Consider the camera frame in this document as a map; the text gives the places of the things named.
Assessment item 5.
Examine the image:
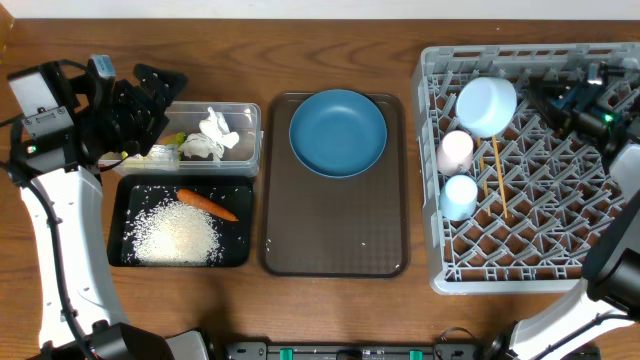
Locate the light blue bowl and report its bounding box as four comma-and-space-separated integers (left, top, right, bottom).
455, 77, 517, 138

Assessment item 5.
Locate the white paper napkin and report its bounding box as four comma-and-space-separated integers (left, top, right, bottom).
179, 133, 224, 161

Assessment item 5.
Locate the wooden chopstick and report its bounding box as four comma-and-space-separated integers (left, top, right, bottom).
474, 137, 493, 217
491, 135, 509, 220

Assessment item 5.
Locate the pink plastic cup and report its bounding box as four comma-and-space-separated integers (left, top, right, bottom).
436, 130, 474, 176

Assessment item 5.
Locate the orange carrot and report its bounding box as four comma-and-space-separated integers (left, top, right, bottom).
176, 189, 239, 222

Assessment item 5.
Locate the light blue plastic cup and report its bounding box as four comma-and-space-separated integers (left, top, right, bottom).
439, 175, 478, 221

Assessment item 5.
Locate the dark blue plate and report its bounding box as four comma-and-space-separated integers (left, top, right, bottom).
289, 89, 388, 178

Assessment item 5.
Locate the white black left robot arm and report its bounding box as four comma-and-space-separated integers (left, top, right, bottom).
2, 55, 211, 359

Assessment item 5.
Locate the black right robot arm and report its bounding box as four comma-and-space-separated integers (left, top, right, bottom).
483, 63, 639, 360

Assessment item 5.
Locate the clear plastic waste bin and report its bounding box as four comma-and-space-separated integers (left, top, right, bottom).
99, 101, 262, 177

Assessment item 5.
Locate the grey plastic dishwasher rack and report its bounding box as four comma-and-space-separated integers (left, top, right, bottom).
412, 43, 639, 295

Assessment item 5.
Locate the yellow green snack wrapper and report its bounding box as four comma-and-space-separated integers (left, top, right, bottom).
121, 132, 186, 162

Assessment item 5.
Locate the black rectangular tray bin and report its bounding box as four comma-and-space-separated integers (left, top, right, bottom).
107, 175, 253, 267

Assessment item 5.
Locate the spilled white rice pile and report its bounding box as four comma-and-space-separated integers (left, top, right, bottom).
124, 201, 221, 266

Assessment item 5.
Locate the dark brown serving tray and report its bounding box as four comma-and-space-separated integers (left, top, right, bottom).
260, 93, 409, 278

